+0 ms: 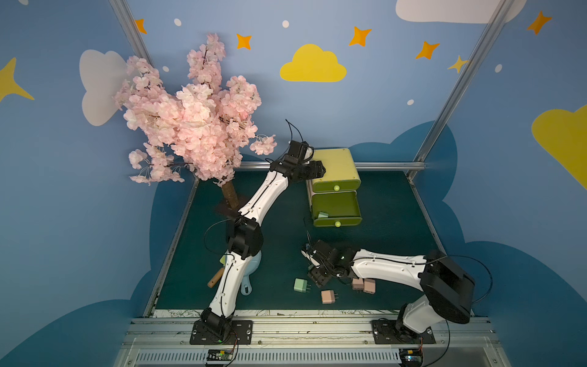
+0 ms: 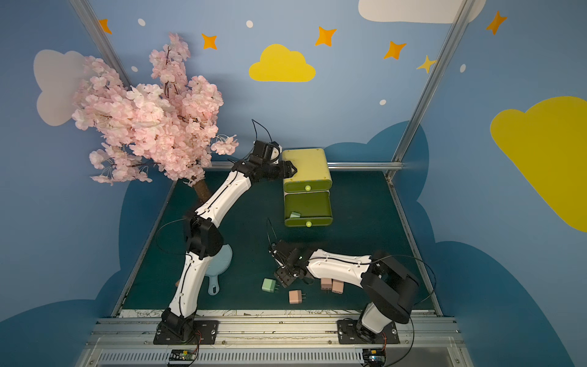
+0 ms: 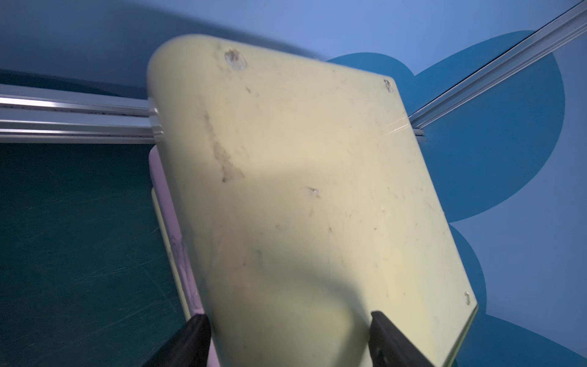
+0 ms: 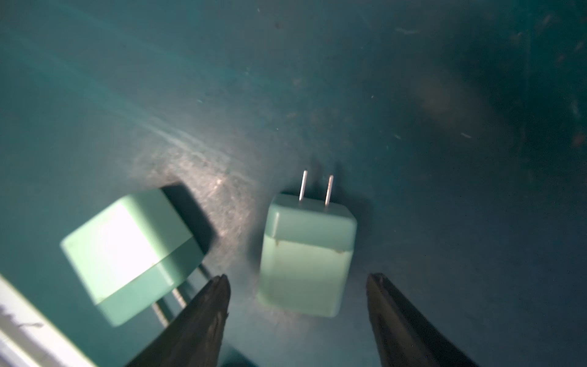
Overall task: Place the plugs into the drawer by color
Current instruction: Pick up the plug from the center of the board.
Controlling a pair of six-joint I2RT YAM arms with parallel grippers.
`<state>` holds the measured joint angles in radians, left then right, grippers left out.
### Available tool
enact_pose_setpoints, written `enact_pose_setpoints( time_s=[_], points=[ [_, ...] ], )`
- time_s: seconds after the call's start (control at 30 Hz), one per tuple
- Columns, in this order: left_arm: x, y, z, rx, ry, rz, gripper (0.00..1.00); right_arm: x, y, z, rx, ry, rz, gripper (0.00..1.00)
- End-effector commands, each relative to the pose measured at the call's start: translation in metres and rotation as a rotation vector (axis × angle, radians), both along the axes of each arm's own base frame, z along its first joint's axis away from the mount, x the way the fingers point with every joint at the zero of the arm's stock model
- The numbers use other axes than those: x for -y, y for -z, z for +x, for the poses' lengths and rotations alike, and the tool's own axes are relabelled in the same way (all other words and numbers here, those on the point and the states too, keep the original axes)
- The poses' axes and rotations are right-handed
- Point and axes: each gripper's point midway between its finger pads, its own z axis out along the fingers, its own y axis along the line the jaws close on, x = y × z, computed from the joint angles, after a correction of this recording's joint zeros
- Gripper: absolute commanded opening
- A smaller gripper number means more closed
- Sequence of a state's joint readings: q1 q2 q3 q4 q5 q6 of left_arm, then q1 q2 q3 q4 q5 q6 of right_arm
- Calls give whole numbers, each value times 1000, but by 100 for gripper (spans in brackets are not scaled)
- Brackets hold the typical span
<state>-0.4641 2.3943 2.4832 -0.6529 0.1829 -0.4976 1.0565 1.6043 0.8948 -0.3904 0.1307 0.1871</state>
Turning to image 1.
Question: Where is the yellow green drawer cabinet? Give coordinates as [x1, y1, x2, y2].
[307, 148, 362, 228]

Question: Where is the pink cherry blossom tree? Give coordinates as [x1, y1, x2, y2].
[114, 34, 277, 210]

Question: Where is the pink plug bottom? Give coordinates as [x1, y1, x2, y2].
[320, 290, 337, 304]

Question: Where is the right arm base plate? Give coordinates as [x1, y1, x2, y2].
[371, 318, 436, 345]

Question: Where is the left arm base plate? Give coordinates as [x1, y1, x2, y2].
[189, 320, 254, 345]

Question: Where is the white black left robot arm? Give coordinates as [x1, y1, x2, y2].
[200, 155, 327, 340]

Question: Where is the pink plug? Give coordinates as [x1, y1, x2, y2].
[351, 278, 365, 291]
[320, 290, 337, 304]
[363, 278, 376, 295]

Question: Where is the controller board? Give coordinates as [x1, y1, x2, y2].
[205, 349, 237, 366]
[399, 349, 423, 367]

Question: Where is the left controller board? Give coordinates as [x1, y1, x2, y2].
[205, 349, 237, 366]

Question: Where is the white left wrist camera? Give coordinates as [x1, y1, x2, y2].
[285, 140, 314, 165]

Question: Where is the right controller board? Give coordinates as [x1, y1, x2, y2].
[399, 349, 423, 367]

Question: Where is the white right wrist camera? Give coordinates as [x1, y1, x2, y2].
[301, 249, 321, 268]

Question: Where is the wooden handle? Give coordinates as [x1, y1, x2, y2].
[207, 268, 225, 288]

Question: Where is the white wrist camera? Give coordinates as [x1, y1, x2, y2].
[301, 249, 321, 268]
[285, 140, 314, 165]

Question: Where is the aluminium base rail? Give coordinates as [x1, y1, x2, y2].
[114, 310, 510, 366]

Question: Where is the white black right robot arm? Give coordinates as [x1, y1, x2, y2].
[301, 241, 475, 340]

